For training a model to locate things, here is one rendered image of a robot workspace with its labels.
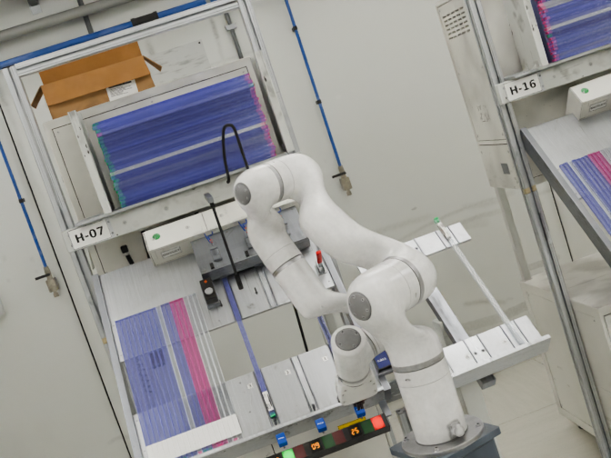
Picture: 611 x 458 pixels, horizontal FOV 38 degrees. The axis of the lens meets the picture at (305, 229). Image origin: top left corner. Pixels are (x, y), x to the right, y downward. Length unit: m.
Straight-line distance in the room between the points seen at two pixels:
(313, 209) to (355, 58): 2.40
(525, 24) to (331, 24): 1.55
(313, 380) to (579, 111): 1.26
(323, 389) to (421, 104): 2.25
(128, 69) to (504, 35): 1.28
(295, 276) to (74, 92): 1.26
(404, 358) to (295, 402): 0.57
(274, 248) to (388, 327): 0.41
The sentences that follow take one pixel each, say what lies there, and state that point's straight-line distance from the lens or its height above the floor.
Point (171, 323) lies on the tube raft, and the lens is 2.63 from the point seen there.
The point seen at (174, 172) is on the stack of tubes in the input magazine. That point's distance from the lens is 2.73.
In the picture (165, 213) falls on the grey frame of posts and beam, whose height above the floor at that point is 1.33.
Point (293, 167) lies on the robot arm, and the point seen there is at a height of 1.37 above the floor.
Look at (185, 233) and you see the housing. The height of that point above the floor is 1.25.
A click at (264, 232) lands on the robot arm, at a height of 1.25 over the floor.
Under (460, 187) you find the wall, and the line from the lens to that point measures 4.47.
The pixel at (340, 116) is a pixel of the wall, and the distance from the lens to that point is 4.32.
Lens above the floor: 1.48
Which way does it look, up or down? 7 degrees down
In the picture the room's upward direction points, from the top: 18 degrees counter-clockwise
